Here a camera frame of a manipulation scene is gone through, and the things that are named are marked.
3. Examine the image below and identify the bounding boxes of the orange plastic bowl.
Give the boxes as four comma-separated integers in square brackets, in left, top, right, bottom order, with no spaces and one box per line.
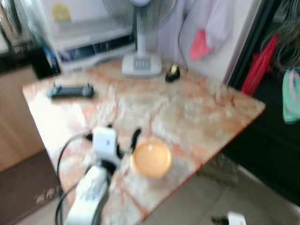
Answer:
[130,138,173,179]

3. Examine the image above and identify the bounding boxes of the black flat controller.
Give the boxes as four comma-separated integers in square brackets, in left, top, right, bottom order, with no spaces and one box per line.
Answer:
[46,83,95,99]

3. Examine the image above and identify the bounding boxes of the small black gold object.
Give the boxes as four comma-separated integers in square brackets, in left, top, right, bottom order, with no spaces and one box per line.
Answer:
[165,65,181,83]

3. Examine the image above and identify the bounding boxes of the white standing fan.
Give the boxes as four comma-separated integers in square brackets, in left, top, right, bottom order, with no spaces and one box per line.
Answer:
[102,0,178,78]

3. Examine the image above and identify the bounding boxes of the wooden cabinet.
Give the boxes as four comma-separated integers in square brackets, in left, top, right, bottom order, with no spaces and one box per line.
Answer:
[0,66,47,172]

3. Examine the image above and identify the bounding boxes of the white air conditioner unit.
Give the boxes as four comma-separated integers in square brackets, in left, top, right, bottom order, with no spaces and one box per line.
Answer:
[40,0,141,64]

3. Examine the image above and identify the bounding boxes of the green cloth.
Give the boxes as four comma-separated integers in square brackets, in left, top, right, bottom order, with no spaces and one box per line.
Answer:
[282,68,300,125]

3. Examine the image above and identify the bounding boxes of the brown rug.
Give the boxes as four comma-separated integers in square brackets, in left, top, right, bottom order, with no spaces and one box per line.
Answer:
[0,150,64,225]

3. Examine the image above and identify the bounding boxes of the pink cloth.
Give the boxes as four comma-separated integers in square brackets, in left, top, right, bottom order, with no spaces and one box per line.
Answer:
[190,29,212,60]

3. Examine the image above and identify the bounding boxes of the red folded item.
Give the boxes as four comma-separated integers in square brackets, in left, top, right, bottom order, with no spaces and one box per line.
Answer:
[241,34,279,97]

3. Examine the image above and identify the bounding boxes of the lilac hanging garment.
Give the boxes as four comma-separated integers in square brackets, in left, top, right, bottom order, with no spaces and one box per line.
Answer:
[192,0,233,50]

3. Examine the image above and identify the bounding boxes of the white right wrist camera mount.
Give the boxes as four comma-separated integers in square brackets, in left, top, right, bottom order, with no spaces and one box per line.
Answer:
[227,212,247,225]

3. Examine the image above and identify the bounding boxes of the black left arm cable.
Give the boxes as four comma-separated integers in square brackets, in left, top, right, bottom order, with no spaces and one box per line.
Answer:
[55,133,94,225]

